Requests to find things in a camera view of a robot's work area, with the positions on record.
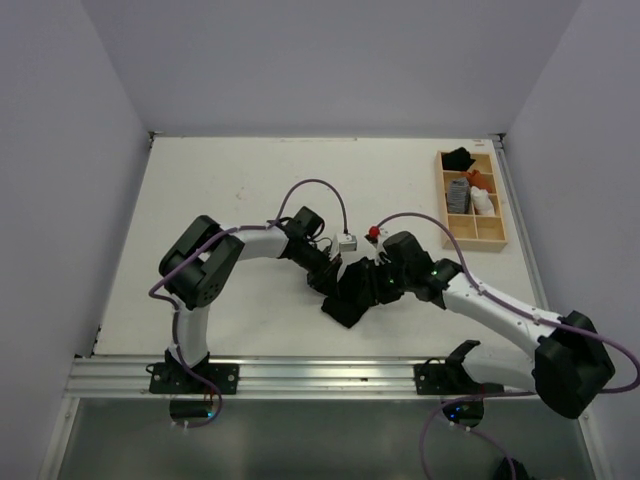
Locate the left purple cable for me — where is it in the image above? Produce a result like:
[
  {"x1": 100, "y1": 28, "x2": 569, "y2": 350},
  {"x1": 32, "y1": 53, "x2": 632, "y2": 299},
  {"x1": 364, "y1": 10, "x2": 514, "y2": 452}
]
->
[{"x1": 148, "y1": 178, "x2": 351, "y2": 429}]

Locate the black rolled cloth in tray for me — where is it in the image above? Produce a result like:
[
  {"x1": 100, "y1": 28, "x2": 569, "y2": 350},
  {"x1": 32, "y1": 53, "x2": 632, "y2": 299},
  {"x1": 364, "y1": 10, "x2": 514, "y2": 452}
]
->
[{"x1": 441, "y1": 147, "x2": 475, "y2": 172}]

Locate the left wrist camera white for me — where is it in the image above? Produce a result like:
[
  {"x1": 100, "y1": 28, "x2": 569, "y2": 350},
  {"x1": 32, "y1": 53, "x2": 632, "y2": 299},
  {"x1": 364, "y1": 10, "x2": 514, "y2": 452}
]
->
[{"x1": 332, "y1": 232, "x2": 358, "y2": 255}]

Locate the black object bottom right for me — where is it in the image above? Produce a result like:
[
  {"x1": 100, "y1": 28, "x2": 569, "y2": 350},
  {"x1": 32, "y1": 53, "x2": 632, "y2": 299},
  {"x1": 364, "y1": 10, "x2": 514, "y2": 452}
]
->
[{"x1": 492, "y1": 457, "x2": 531, "y2": 480}]

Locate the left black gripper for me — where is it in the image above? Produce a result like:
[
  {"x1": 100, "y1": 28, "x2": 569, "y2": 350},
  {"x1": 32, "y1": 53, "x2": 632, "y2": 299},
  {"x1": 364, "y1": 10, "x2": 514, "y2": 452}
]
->
[{"x1": 294, "y1": 240, "x2": 342, "y2": 300}]

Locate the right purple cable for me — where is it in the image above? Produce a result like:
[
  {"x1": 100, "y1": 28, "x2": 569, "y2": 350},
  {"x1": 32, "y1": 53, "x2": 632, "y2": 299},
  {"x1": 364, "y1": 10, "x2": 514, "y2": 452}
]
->
[{"x1": 374, "y1": 213, "x2": 640, "y2": 480}]

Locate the black underwear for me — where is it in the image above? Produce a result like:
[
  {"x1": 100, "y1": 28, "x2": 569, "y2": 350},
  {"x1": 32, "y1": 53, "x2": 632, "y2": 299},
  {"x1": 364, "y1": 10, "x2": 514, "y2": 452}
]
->
[{"x1": 321, "y1": 257, "x2": 380, "y2": 329}]

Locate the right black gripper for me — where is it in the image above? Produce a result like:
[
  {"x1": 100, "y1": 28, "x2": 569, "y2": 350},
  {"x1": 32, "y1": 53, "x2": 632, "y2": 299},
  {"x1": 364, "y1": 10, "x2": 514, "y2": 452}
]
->
[{"x1": 356, "y1": 255, "x2": 412, "y2": 305}]

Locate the grey patterned rolled cloth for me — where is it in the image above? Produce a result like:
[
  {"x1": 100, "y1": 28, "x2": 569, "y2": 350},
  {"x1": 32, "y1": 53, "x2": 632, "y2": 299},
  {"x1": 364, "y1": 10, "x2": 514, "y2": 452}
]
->
[{"x1": 446, "y1": 177, "x2": 471, "y2": 214}]

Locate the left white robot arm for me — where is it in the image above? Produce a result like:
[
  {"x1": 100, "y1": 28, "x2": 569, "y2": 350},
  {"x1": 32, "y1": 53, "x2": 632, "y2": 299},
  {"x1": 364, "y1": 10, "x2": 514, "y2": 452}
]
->
[{"x1": 150, "y1": 207, "x2": 342, "y2": 393}]

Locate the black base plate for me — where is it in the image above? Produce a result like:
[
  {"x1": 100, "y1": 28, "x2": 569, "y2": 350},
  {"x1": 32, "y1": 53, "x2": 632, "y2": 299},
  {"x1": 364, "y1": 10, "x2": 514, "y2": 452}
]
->
[
  {"x1": 145, "y1": 362, "x2": 240, "y2": 395},
  {"x1": 413, "y1": 358, "x2": 504, "y2": 396}
]

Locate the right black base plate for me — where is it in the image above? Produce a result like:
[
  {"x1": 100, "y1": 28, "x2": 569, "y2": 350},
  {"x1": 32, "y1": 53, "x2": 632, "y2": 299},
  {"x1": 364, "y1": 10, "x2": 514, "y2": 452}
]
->
[{"x1": 413, "y1": 358, "x2": 504, "y2": 396}]

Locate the aluminium mounting rail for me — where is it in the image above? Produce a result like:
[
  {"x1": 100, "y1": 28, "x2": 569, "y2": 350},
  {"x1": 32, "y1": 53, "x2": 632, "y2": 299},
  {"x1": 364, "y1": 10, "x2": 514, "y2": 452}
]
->
[{"x1": 64, "y1": 355, "x2": 533, "y2": 401}]

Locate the white rolled cloth in tray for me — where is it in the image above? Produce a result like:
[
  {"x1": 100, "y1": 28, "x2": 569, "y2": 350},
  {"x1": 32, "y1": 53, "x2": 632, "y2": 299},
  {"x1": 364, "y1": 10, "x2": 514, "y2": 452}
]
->
[{"x1": 470, "y1": 187, "x2": 496, "y2": 216}]

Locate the wooden compartment organizer tray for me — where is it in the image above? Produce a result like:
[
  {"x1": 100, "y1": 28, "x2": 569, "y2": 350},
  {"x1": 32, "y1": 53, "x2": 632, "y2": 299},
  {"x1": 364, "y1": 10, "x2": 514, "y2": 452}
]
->
[{"x1": 435, "y1": 147, "x2": 507, "y2": 253}]

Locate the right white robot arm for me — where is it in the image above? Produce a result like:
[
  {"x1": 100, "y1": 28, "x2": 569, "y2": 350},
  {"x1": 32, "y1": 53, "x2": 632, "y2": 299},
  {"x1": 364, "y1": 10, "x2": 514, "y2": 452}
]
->
[{"x1": 366, "y1": 227, "x2": 615, "y2": 419}]

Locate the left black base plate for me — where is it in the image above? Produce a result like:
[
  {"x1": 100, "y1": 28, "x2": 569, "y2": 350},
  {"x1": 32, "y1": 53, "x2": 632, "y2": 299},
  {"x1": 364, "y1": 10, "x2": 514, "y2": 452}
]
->
[{"x1": 145, "y1": 362, "x2": 240, "y2": 395}]

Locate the orange rolled cloth in tray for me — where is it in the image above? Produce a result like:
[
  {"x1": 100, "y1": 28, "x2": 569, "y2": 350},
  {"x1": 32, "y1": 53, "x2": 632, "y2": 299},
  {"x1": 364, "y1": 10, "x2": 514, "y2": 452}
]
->
[{"x1": 462, "y1": 170, "x2": 494, "y2": 193}]

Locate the purple cable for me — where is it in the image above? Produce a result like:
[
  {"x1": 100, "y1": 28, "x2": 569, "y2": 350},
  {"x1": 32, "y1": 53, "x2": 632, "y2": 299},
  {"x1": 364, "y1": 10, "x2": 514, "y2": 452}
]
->
[
  {"x1": 374, "y1": 213, "x2": 640, "y2": 480},
  {"x1": 148, "y1": 178, "x2": 351, "y2": 429}
]

